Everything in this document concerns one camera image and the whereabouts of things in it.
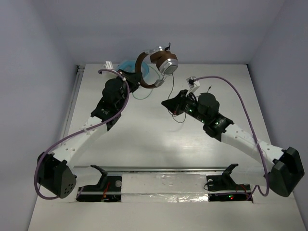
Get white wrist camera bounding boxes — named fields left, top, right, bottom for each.
left=102, top=61, right=114, bottom=70
left=186, top=76, right=200, bottom=94

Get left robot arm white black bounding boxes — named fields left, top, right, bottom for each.
left=34, top=69, right=142, bottom=200

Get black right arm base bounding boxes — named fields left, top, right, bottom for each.
left=203, top=164, right=253, bottom=202

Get aluminium table frame rail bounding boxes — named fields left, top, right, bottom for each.
left=50, top=64, right=85, bottom=172

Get brown silver headphones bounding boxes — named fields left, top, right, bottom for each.
left=136, top=42, right=179, bottom=88

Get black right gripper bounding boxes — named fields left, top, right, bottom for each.
left=162, top=89, right=207, bottom=124

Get thin black headphone cable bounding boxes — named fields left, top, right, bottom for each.
left=168, top=73, right=212, bottom=123

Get blue headphones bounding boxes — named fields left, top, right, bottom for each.
left=116, top=60, right=155, bottom=89

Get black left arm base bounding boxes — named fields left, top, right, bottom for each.
left=76, top=165, right=122, bottom=203

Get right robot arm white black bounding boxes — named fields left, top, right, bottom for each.
left=161, top=90, right=305, bottom=197

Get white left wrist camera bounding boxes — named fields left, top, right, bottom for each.
left=102, top=61, right=114, bottom=70

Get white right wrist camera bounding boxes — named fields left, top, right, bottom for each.
left=186, top=76, right=200, bottom=94

